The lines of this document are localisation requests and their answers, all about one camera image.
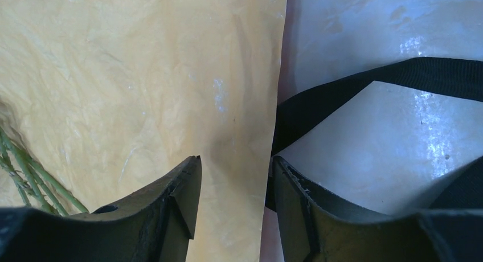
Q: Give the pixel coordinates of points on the orange yellow wrapping paper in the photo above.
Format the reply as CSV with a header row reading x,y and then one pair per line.
x,y
109,95

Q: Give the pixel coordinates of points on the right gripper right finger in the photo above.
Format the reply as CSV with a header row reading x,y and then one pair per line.
x,y
318,225

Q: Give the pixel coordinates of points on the orange paper bouquet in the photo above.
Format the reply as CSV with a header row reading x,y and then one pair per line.
x,y
32,180

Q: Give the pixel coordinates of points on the black ribbon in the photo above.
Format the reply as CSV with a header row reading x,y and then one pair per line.
x,y
457,78

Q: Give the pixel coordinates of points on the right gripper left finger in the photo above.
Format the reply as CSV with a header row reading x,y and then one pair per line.
x,y
154,223

